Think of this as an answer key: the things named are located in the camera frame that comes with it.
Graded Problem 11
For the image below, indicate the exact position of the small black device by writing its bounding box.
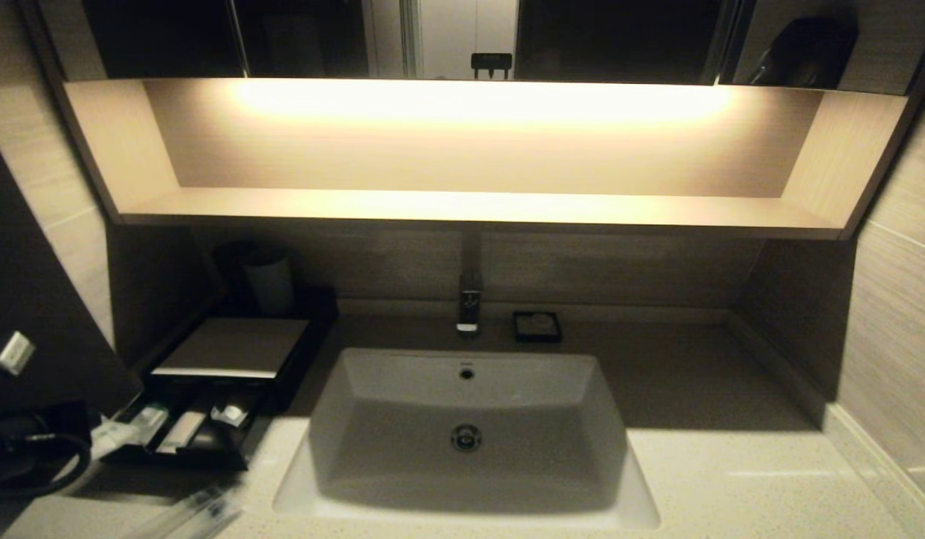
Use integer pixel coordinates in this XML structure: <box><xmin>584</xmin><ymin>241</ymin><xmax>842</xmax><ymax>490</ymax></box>
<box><xmin>471</xmin><ymin>53</ymin><xmax>513</xmax><ymax>80</ymax></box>

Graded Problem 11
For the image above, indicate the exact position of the black soap dish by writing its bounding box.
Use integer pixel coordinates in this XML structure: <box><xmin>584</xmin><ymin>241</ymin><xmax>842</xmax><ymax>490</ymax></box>
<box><xmin>512</xmin><ymin>311</ymin><xmax>562</xmax><ymax>344</ymax></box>

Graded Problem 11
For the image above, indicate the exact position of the white flat bar packet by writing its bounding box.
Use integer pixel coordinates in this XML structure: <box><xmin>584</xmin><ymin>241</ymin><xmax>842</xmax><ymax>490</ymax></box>
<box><xmin>157</xmin><ymin>410</ymin><xmax>207</xmax><ymax>454</ymax></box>

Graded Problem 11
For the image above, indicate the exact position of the black wall hair dryer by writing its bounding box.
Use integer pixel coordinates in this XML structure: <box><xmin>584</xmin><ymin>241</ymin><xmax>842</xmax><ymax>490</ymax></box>
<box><xmin>747</xmin><ymin>16</ymin><xmax>858</xmax><ymax>91</ymax></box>

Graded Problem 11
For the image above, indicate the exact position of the black storage box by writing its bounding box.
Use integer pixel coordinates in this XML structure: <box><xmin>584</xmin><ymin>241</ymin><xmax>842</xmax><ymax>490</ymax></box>
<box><xmin>147</xmin><ymin>287</ymin><xmax>340</xmax><ymax>414</ymax></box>

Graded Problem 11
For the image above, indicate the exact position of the lit wooden shelf niche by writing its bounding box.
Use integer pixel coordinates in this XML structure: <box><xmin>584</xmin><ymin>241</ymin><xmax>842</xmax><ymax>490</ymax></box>
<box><xmin>62</xmin><ymin>77</ymin><xmax>911</xmax><ymax>242</ymax></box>

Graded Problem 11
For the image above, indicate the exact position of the mirror cabinet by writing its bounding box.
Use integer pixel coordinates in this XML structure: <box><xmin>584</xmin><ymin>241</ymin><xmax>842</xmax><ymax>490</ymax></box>
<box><xmin>28</xmin><ymin>0</ymin><xmax>925</xmax><ymax>95</ymax></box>

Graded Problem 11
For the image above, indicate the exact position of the thin black looped cable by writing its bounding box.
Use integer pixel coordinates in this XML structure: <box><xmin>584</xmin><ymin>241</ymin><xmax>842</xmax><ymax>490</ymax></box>
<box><xmin>0</xmin><ymin>433</ymin><xmax>94</xmax><ymax>499</ymax></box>

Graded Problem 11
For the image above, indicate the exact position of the small white wrapped packet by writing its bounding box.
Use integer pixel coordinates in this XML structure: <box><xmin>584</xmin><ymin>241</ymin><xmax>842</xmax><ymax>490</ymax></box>
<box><xmin>210</xmin><ymin>404</ymin><xmax>250</xmax><ymax>429</ymax></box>

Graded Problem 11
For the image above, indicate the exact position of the grey metal plate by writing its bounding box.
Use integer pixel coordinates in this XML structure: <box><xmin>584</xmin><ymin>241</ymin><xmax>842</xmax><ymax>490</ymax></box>
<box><xmin>152</xmin><ymin>317</ymin><xmax>311</xmax><ymax>380</ymax></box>

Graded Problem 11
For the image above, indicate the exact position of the white ceramic sink basin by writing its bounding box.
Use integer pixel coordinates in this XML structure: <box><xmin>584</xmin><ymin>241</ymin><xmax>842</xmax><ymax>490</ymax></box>
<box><xmin>273</xmin><ymin>347</ymin><xmax>660</xmax><ymax>529</ymax></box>

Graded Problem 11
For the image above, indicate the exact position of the white sachet green cap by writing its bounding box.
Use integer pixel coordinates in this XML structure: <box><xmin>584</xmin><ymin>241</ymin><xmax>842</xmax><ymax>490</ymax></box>
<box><xmin>88</xmin><ymin>419</ymin><xmax>145</xmax><ymax>462</ymax></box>

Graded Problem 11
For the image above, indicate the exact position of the black cup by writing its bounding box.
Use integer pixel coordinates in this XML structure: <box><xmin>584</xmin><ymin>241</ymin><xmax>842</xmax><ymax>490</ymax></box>
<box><xmin>212</xmin><ymin>240</ymin><xmax>272</xmax><ymax>299</ymax></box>

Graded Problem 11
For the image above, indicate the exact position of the grey plastic cup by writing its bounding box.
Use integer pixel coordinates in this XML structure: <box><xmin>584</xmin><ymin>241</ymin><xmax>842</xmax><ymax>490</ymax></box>
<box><xmin>241</xmin><ymin>252</ymin><xmax>293</xmax><ymax>317</ymax></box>

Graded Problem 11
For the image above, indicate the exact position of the chrome faucet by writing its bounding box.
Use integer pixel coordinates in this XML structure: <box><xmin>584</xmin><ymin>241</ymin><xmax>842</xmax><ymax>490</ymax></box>
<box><xmin>455</xmin><ymin>232</ymin><xmax>484</xmax><ymax>336</ymax></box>

